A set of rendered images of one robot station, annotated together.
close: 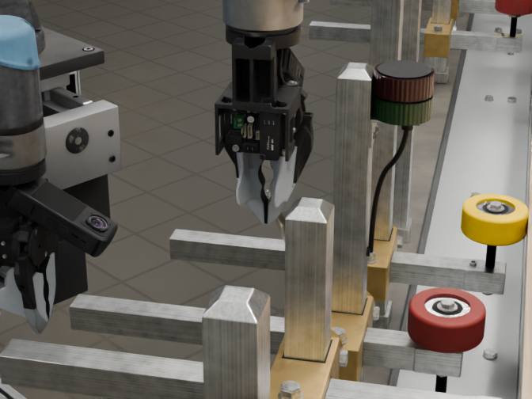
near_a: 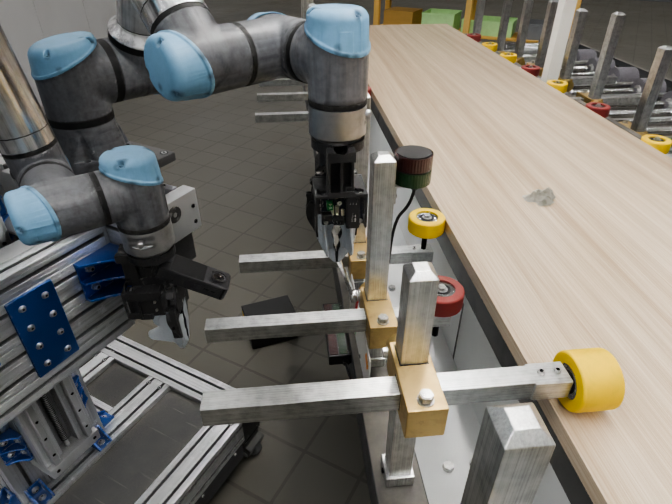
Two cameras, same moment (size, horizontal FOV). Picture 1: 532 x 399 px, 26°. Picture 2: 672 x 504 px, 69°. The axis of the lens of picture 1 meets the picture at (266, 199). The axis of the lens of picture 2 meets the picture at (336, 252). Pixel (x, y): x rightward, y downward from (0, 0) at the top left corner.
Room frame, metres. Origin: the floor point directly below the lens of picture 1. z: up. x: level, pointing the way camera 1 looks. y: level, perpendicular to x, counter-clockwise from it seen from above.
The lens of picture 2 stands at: (0.45, 0.20, 1.44)
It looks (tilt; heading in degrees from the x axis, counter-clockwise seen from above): 34 degrees down; 342
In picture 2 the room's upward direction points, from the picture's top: straight up
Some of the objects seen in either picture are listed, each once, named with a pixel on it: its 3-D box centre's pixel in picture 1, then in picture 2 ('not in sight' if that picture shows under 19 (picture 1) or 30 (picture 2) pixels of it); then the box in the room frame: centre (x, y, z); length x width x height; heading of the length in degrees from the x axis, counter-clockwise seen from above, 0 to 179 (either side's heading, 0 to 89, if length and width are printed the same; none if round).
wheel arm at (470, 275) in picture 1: (334, 261); (337, 259); (1.31, -0.09, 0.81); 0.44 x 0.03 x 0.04; 77
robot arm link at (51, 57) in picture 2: not in sight; (73, 75); (1.49, 0.37, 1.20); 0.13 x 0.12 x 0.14; 117
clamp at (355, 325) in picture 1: (347, 335); (378, 312); (1.07, -0.09, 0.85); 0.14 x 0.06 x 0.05; 167
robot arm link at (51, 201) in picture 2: not in sight; (56, 204); (1.13, 0.38, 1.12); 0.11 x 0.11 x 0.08; 16
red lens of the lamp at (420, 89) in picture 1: (403, 81); (413, 159); (1.09, -0.14, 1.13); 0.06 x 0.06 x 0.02
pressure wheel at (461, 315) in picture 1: (443, 348); (438, 311); (1.03, -0.19, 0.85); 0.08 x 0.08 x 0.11
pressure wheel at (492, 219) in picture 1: (492, 245); (424, 236); (1.27, -0.28, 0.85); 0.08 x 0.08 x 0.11
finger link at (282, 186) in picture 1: (278, 190); (347, 242); (1.03, -0.01, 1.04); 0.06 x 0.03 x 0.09; 167
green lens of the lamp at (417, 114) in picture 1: (402, 104); (412, 174); (1.09, -0.14, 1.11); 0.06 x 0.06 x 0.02
